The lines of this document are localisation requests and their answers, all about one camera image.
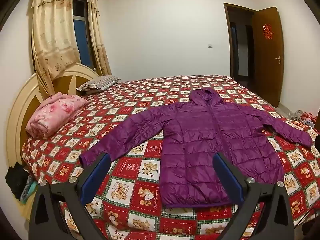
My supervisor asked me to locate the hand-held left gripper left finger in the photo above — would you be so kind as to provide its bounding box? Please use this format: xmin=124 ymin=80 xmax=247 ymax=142
xmin=28 ymin=152 xmax=112 ymax=240

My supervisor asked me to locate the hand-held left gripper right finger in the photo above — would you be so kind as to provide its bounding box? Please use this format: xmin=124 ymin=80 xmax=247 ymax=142
xmin=212 ymin=152 xmax=295 ymax=240

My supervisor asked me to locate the purple hooded puffer jacket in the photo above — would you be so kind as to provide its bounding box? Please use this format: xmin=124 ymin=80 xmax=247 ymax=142
xmin=79 ymin=87 xmax=313 ymax=208

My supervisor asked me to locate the dark clothes pile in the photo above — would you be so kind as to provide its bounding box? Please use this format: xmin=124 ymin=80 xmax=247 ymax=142
xmin=5 ymin=162 xmax=38 ymax=202

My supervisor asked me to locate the mixed colourful clothes pile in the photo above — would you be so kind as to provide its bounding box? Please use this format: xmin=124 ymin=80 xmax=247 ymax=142
xmin=291 ymin=109 xmax=318 ymax=130

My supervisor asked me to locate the red checkered bear bedsheet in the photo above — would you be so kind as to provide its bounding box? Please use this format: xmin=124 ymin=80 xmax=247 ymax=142
xmin=21 ymin=74 xmax=320 ymax=240

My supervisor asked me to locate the folded pink floral blanket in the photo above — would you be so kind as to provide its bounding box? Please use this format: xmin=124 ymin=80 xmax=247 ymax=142
xmin=26 ymin=92 xmax=88 ymax=138

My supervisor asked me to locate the striped grey pillow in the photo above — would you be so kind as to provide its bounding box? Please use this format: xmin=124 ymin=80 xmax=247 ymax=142
xmin=76 ymin=75 xmax=121 ymax=95

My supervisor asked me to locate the cream and wood headboard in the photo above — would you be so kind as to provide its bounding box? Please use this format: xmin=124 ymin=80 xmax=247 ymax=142
xmin=6 ymin=63 xmax=100 ymax=167

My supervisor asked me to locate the brown wooden door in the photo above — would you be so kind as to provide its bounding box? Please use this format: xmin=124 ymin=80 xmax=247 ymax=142
xmin=251 ymin=7 xmax=285 ymax=108

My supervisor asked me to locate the narrow beige floral curtain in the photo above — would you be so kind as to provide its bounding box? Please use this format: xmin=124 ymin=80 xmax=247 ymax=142
xmin=86 ymin=0 xmax=112 ymax=77

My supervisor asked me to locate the window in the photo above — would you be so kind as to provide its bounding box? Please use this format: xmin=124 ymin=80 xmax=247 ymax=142
xmin=72 ymin=0 xmax=97 ymax=69

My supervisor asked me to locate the red paper door decoration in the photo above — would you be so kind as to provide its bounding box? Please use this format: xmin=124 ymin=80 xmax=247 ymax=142
xmin=262 ymin=23 xmax=274 ymax=40

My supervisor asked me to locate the wide beige floral curtain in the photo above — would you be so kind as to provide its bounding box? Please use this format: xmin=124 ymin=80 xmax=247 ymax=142
xmin=30 ymin=0 xmax=82 ymax=99

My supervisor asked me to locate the dark wooden door frame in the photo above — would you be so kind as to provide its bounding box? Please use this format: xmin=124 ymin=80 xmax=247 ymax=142
xmin=223 ymin=2 xmax=258 ymax=80

